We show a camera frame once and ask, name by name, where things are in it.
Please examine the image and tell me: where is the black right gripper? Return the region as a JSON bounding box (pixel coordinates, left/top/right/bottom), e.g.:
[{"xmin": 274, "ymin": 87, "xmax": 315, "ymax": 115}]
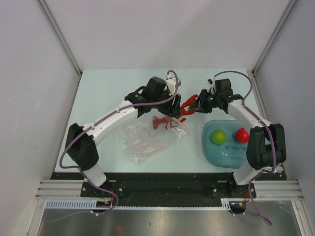
[{"xmin": 189, "ymin": 89, "xmax": 221, "ymax": 114}]

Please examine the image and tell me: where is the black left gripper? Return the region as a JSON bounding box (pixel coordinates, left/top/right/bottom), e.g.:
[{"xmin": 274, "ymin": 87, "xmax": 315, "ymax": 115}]
[{"xmin": 152, "ymin": 89, "xmax": 181, "ymax": 118}]

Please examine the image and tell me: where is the green fake food ball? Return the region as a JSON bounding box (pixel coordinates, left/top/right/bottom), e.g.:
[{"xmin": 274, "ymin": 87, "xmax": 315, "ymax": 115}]
[{"xmin": 211, "ymin": 129, "xmax": 226, "ymax": 145}]

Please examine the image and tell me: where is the clear zip top bag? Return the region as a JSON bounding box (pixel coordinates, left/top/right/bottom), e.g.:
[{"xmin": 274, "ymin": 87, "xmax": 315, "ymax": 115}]
[{"xmin": 121, "ymin": 115, "xmax": 191, "ymax": 163}]

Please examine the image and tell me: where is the red fake food ball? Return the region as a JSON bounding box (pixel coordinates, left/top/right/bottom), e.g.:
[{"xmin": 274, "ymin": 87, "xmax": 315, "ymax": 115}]
[{"xmin": 235, "ymin": 128, "xmax": 250, "ymax": 144}]

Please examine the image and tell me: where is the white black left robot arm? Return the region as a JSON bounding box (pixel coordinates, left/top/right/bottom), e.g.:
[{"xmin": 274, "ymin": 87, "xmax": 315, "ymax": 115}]
[{"xmin": 63, "ymin": 84, "xmax": 181, "ymax": 197}]

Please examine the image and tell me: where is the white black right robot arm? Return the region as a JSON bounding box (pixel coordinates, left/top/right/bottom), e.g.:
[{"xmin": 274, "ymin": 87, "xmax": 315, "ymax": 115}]
[{"xmin": 189, "ymin": 89, "xmax": 286, "ymax": 197}]

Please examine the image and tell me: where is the teal translucent plastic container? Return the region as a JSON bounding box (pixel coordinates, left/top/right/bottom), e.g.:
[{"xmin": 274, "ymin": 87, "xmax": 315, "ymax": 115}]
[{"xmin": 201, "ymin": 119, "xmax": 284, "ymax": 170}]

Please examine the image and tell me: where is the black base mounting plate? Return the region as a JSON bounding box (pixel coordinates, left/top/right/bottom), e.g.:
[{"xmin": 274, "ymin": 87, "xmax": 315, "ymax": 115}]
[{"xmin": 49, "ymin": 172, "xmax": 288, "ymax": 200}]

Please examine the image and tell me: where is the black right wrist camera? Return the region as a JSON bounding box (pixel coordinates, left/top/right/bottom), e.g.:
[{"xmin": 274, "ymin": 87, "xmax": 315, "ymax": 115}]
[{"xmin": 208, "ymin": 79, "xmax": 233, "ymax": 96}]

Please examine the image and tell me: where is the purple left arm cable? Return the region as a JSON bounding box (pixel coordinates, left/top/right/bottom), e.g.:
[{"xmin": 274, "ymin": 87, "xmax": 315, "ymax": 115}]
[{"xmin": 48, "ymin": 70, "xmax": 179, "ymax": 222}]

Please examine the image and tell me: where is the right aluminium corner post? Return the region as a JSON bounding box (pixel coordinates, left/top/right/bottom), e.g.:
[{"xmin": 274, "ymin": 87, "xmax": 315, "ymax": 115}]
[{"xmin": 253, "ymin": 0, "xmax": 300, "ymax": 72}]

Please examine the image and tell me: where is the aluminium corner post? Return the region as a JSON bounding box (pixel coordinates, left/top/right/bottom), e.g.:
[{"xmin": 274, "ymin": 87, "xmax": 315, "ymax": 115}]
[
  {"xmin": 35, "ymin": 0, "xmax": 82, "ymax": 76},
  {"xmin": 253, "ymin": 0, "xmax": 300, "ymax": 72}
]

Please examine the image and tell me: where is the white slotted cable duct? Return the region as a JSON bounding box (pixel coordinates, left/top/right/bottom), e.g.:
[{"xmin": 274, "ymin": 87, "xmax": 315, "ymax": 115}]
[{"xmin": 46, "ymin": 200, "xmax": 113, "ymax": 209}]

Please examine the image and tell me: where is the aluminium front frame rail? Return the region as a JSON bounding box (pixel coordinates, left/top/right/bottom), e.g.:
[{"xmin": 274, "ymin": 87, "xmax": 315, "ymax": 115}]
[{"xmin": 35, "ymin": 180, "xmax": 304, "ymax": 200}]

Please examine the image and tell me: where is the left aluminium corner post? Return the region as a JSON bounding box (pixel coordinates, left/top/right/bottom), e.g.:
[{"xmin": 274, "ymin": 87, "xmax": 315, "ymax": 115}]
[{"xmin": 35, "ymin": 0, "xmax": 82, "ymax": 76}]

